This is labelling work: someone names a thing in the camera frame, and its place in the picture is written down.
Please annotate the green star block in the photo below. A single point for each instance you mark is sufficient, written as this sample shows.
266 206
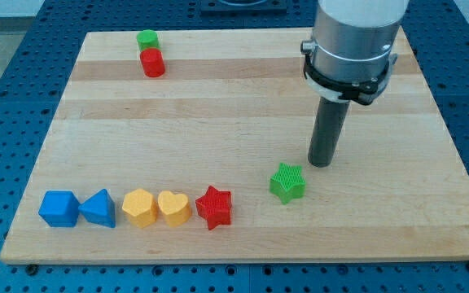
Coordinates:
287 183

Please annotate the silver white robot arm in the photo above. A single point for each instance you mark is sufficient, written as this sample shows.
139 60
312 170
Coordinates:
349 54

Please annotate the red star block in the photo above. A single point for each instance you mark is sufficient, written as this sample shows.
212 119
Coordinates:
215 206

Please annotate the light wooden board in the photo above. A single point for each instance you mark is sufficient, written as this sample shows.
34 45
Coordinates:
231 106

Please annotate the yellow heart block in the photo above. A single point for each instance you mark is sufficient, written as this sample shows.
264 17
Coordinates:
176 208

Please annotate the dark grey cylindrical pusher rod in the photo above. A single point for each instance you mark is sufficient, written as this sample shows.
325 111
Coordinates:
326 132

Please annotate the yellow hexagon block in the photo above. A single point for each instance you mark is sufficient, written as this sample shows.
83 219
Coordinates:
140 208

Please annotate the red cylinder block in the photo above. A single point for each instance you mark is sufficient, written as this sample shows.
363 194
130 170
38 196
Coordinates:
152 62

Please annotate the green cylinder block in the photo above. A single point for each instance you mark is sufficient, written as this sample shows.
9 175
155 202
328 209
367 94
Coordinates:
147 39

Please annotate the blue triangle block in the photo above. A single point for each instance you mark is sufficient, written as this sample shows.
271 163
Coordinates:
99 209

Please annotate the blue cube block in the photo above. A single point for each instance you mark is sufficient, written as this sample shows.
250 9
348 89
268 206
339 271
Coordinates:
59 208

